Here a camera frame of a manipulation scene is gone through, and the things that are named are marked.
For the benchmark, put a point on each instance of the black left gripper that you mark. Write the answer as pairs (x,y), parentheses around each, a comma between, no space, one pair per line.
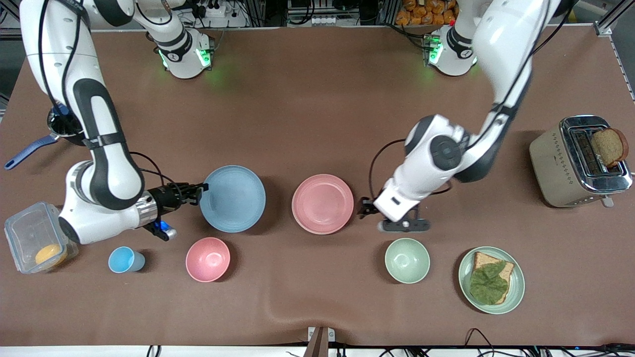
(366,208)

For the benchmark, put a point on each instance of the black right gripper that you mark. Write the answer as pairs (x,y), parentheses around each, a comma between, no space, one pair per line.
(166,197)

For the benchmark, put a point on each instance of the blue plate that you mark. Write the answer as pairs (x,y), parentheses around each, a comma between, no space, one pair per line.
(233,199)

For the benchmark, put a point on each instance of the pink plate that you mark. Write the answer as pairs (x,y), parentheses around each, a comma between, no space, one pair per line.
(322,204)

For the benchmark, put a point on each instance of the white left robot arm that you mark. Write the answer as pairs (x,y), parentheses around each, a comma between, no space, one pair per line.
(501,49)

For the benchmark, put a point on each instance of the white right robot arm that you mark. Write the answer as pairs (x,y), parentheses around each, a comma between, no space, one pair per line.
(87,223)

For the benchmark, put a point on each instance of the green bowl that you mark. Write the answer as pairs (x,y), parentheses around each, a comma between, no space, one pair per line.
(407,261)

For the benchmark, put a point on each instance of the pink bowl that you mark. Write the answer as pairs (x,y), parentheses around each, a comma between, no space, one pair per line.
(208,260)

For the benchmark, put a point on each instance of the brown table cover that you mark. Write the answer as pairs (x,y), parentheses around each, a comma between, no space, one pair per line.
(317,124)

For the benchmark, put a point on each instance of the blue cup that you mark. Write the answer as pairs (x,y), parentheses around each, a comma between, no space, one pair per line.
(123,260)

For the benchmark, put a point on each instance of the bread slice under lettuce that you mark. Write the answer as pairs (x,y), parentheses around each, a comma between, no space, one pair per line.
(481,259)

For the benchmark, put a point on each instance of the green lettuce leaf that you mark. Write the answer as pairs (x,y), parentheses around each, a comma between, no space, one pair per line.
(488,285)

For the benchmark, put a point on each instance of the orange round food piece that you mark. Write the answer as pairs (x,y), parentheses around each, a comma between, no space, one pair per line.
(49,255)

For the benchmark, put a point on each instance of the glass lid blue knob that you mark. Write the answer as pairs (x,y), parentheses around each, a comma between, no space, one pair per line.
(60,110)

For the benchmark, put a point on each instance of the clear plastic container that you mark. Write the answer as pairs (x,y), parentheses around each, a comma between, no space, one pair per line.
(27,228)

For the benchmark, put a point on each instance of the green plate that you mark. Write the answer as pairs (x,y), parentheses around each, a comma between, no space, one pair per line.
(517,287)

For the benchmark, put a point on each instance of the white power strip with plugs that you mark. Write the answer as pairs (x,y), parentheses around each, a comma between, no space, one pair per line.
(218,11)

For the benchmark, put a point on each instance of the small white power strip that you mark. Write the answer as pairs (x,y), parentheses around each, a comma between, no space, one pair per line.
(322,21)

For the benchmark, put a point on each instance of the beige chrome toaster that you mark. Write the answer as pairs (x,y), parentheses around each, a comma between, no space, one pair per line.
(555,168)

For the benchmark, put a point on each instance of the bag of orange snacks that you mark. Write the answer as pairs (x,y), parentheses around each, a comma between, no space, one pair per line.
(421,12)

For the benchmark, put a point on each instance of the brown bread slice in toaster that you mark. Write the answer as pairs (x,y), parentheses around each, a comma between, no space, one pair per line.
(607,146)

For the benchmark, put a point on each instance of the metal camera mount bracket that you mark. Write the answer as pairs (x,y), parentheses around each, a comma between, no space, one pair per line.
(321,342)

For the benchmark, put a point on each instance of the aluminium frame profile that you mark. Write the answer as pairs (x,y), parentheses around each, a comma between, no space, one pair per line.
(606,29)

